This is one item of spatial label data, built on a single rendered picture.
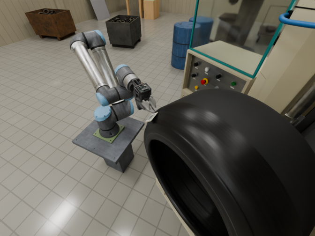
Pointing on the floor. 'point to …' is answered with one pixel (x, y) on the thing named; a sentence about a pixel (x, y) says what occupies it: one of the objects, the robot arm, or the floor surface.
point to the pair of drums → (181, 43)
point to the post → (288, 63)
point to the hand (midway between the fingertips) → (154, 112)
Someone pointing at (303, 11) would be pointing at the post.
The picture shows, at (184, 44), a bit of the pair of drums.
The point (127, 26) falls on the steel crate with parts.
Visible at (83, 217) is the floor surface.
